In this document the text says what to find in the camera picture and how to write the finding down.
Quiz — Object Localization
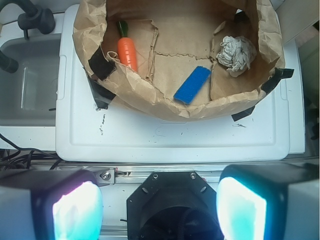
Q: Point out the crumpled white paper ball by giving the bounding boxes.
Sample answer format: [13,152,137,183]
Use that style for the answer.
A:
[216,36,257,78]

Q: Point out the orange toy carrot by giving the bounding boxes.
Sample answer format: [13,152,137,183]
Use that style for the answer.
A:
[116,20,138,72]

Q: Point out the black tape strip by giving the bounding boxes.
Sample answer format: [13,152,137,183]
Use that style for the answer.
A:
[231,106,255,122]
[261,68,295,95]
[87,46,117,110]

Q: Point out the blue sponge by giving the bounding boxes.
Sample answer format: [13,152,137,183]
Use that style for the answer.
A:
[173,66,211,105]

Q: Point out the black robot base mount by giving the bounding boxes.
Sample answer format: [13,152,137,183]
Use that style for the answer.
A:
[126,171,225,240]

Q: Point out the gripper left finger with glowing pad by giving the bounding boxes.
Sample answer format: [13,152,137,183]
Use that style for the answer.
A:
[0,169,104,240]

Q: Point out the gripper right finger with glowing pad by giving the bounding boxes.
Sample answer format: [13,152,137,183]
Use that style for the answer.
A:
[216,163,320,240]

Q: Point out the brown paper bag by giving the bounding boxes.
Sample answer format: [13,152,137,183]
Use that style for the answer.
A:
[72,0,285,122]

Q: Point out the black cables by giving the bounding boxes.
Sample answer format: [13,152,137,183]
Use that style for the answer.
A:
[0,133,66,173]

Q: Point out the aluminium frame rail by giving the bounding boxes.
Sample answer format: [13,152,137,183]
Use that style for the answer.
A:
[56,162,227,184]

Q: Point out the black tape strip lower right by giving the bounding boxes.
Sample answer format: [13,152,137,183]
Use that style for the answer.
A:
[231,106,255,122]

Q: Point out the white plastic bin lid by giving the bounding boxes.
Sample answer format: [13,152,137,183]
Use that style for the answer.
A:
[55,5,290,164]

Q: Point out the black tape strip left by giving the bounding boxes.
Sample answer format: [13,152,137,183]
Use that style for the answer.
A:
[87,46,117,110]

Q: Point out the black faucet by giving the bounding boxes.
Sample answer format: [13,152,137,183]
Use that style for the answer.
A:
[0,0,56,74]

